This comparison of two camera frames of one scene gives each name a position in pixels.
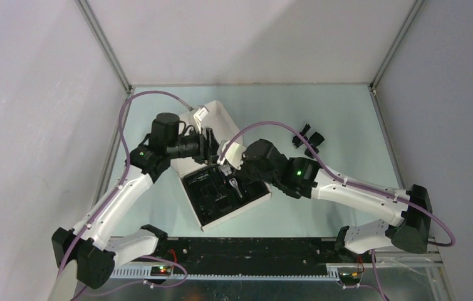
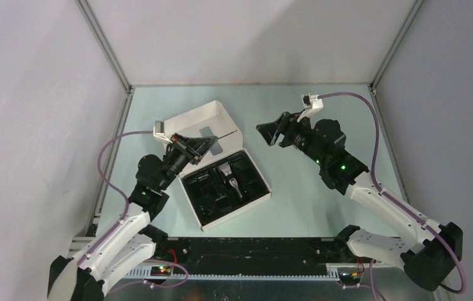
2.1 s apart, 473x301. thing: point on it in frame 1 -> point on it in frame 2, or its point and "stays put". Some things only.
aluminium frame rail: x=104 y=43 stays put
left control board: x=160 y=271 stays put
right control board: x=350 y=278 stays put
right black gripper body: x=248 y=171 -> x=297 y=134
